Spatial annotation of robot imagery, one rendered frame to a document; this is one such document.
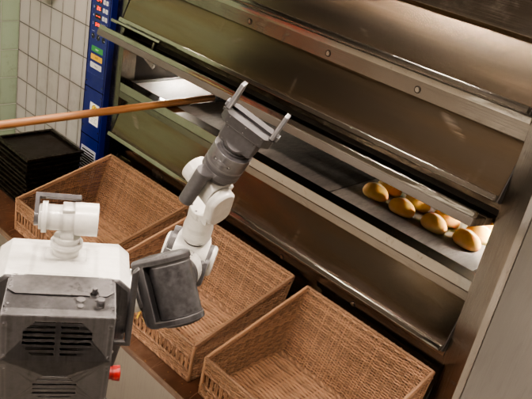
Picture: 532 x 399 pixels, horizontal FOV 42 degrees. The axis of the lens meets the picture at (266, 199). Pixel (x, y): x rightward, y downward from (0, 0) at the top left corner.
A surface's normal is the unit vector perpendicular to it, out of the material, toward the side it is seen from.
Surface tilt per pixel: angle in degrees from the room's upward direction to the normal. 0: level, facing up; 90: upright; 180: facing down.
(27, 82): 90
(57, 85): 90
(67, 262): 0
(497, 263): 90
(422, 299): 70
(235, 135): 97
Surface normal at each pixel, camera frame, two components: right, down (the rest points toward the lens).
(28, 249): 0.18, -0.88
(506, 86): -0.58, -0.12
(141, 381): -0.69, 0.19
